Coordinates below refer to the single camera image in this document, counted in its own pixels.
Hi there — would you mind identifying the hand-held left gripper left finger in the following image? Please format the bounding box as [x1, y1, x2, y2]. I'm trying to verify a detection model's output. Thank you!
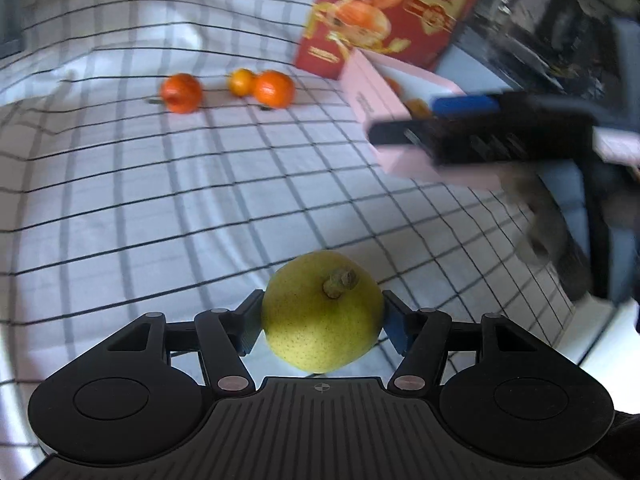
[102, 289, 264, 397]

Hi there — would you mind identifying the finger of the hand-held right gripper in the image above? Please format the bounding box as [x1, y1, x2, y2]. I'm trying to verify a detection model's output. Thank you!
[367, 119, 443, 163]
[430, 91, 506, 117]

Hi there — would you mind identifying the pink cardboard box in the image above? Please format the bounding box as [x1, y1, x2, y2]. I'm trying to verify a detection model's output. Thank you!
[339, 49, 640, 193]

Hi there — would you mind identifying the red snack bag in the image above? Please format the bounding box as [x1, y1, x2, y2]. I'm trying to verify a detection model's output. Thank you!
[294, 0, 501, 81]

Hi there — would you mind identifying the yellow-green pear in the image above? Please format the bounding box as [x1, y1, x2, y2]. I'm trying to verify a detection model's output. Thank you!
[261, 250, 386, 374]

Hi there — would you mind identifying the dark monitor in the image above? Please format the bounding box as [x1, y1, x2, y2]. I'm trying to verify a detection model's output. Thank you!
[0, 0, 23, 58]

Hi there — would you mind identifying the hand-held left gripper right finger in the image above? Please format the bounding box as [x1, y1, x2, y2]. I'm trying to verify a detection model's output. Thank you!
[381, 289, 538, 398]

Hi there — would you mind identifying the person's right hand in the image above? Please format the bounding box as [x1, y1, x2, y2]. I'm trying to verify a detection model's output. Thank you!
[500, 165, 595, 301]

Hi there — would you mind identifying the glass-sided computer case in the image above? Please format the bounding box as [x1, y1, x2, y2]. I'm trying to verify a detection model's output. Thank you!
[432, 0, 640, 391]

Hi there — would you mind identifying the white black-checked tablecloth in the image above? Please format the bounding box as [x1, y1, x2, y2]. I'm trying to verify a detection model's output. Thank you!
[0, 0, 616, 480]

